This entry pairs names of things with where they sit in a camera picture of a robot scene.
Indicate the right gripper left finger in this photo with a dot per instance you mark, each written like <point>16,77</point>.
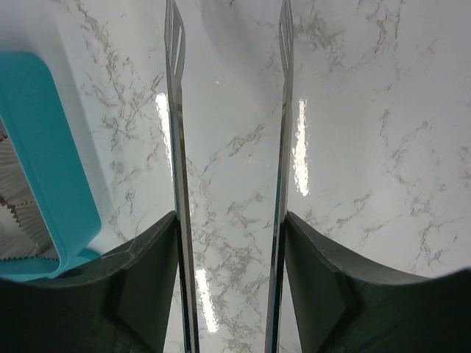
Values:
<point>119,302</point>

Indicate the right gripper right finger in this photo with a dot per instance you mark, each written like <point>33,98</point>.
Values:
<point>344,302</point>

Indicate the metal tongs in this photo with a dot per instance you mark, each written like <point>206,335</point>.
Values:
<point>174,39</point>

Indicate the teal tin box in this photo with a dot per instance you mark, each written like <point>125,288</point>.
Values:
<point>35,123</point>

